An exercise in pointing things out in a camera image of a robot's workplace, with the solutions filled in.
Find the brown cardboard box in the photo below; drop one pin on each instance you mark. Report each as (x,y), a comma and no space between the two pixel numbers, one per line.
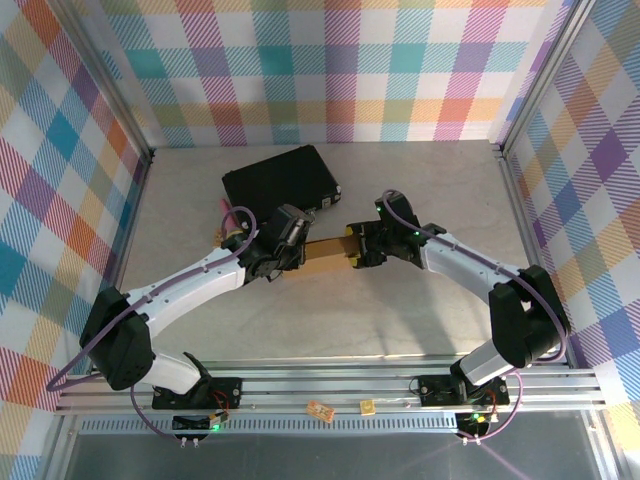
(327,252)

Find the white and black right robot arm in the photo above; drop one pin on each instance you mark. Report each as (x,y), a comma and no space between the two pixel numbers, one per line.
(465,265)

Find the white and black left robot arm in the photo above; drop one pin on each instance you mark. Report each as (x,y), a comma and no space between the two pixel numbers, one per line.
(195,285)

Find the small orange wooden block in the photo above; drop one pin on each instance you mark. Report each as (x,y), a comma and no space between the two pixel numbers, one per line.
(218,241)

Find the pink pen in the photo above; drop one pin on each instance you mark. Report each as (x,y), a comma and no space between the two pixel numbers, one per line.
(224,206)

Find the black briefcase with silver fittings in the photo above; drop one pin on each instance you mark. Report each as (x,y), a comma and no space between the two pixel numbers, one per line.
(280,180)

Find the small yellow tag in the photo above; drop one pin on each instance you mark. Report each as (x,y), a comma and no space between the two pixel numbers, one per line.
(367,407)

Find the orange printed tag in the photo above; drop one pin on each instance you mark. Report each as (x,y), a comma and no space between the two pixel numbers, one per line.
(320,411)

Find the black left controller board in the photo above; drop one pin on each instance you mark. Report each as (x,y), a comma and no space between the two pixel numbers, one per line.
(190,424)

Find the black controller board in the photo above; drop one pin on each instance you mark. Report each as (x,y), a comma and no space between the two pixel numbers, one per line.
(472,425)
(190,424)

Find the grey metal bottom panel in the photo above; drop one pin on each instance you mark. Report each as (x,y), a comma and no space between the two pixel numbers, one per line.
(325,457)

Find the black right controller board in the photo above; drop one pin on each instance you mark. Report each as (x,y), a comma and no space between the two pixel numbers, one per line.
(472,425)

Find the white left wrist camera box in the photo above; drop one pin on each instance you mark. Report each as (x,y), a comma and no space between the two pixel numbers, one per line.
(296,230)

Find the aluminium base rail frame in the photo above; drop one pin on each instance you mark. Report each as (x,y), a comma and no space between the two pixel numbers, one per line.
(325,387)

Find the aluminium side rail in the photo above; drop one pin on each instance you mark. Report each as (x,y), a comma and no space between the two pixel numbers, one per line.
(517,200)
(143,172)

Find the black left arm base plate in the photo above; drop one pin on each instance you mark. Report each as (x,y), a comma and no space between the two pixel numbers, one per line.
(225,387)

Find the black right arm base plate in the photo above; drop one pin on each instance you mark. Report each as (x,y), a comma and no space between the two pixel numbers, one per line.
(435,390)

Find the aluminium corner post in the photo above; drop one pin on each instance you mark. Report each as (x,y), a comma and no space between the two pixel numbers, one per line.
(540,80)
(115,105)

